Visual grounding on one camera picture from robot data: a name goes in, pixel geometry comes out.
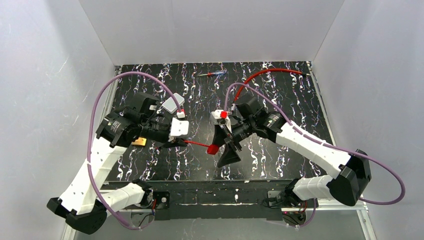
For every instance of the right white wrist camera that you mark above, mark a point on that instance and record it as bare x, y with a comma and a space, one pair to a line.
221, 117

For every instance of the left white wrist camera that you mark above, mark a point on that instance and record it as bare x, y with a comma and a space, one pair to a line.
179, 127

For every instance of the aluminium frame rail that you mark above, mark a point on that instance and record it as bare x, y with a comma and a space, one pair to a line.
325, 204

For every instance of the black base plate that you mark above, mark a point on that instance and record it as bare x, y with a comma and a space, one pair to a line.
226, 199

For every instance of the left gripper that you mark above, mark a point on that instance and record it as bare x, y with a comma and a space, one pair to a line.
168, 138

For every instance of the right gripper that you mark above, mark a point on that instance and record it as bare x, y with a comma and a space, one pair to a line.
228, 136

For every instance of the red cable tie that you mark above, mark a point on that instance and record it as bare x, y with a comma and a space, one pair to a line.
207, 147

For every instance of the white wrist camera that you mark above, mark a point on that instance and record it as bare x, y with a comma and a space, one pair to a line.
221, 117
179, 127

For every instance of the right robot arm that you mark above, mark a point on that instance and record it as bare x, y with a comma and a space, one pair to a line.
347, 174

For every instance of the brass padlock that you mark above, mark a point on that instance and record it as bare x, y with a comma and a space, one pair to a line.
140, 142

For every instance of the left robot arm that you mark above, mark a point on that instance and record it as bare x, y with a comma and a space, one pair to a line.
82, 205

